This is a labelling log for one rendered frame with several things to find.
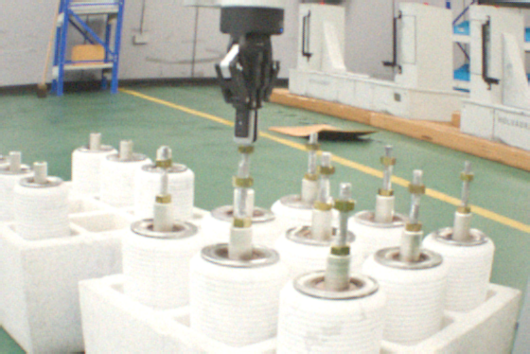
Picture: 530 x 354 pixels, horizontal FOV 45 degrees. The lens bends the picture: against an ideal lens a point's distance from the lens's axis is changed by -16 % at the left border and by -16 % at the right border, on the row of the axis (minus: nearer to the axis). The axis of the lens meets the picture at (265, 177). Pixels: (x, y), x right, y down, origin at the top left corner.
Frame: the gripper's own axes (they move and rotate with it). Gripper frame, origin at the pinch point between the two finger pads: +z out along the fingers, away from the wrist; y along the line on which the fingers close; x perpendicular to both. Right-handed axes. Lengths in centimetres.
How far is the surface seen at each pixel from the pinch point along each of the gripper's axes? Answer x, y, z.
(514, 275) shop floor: -32, 73, 36
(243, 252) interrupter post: -7.8, -15.9, 9.7
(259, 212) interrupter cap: -1.2, 1.9, 10.2
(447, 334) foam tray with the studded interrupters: -28.2, -10.0, 17.6
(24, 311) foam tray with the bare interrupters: 29.7, -11.3, 27.5
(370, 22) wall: 194, 713, -48
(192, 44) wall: 334, 557, -9
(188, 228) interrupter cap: 1.5, -9.9, 10.1
